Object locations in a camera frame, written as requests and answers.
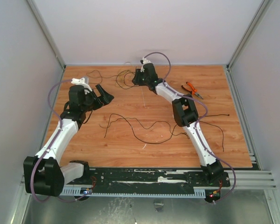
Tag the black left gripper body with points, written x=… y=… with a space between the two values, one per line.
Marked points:
x=91 y=102

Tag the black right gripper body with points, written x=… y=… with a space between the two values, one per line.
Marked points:
x=138 y=78

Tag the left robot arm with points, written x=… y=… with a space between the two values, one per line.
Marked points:
x=43 y=174

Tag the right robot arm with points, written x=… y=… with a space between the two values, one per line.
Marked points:
x=185 y=115

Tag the black zip tie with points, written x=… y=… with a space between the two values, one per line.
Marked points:
x=214 y=115

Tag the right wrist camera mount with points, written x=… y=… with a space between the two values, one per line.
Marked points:
x=147 y=65

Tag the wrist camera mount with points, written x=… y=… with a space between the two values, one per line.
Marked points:
x=84 y=81
x=147 y=65

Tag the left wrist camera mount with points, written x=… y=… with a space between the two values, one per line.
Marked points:
x=84 y=81

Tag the orange handled pliers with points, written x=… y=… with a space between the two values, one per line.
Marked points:
x=191 y=89

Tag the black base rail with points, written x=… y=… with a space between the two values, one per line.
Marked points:
x=151 y=178

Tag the grey slotted cable duct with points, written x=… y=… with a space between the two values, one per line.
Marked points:
x=178 y=192

